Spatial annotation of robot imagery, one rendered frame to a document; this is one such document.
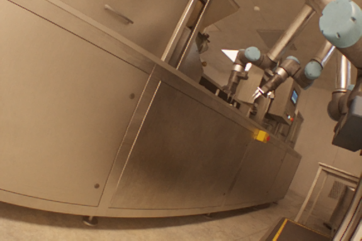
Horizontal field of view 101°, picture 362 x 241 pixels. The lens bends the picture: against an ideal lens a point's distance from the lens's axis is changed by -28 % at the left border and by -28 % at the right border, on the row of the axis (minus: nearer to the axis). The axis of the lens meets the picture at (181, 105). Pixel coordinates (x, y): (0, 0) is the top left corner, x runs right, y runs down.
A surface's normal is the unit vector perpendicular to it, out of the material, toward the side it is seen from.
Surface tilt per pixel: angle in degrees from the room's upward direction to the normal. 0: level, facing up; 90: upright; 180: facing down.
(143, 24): 90
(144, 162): 90
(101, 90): 90
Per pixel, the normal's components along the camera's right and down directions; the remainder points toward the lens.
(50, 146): 0.62, 0.22
